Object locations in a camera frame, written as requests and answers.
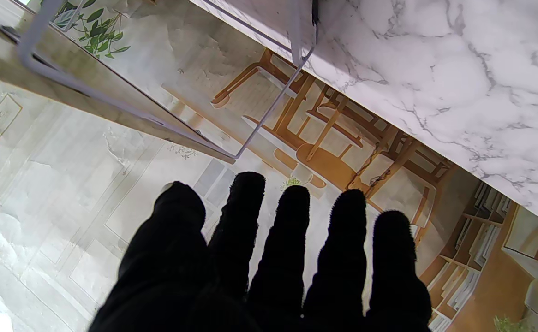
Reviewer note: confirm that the wooden shelf with metal frame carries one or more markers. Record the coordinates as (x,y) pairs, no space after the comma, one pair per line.
(66,92)

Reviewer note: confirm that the printed room scene backdrop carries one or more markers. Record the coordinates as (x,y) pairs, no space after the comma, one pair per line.
(66,193)

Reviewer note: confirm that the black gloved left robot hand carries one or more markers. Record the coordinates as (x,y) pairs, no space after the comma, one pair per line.
(204,286)

